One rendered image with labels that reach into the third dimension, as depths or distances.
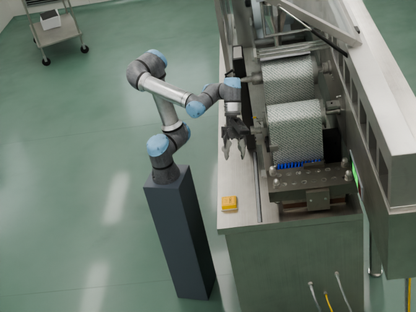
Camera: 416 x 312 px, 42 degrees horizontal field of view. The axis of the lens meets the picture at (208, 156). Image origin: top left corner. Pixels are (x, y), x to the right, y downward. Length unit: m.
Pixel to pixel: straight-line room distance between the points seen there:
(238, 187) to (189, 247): 0.55
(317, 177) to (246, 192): 0.38
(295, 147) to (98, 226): 2.02
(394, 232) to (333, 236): 0.83
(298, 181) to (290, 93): 0.45
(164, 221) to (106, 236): 1.11
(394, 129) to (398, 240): 0.36
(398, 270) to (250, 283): 1.05
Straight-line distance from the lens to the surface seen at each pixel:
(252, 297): 2.87
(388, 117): 1.76
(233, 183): 2.74
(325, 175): 2.52
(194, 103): 2.37
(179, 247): 3.11
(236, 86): 2.40
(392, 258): 1.87
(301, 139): 2.53
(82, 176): 4.69
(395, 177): 1.66
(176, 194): 2.82
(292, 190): 2.46
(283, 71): 2.63
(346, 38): 2.16
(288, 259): 2.67
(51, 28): 7.23
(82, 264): 3.91
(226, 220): 2.55
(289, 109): 2.47
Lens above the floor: 2.63
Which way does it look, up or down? 36 degrees down
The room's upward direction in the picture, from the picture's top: 12 degrees counter-clockwise
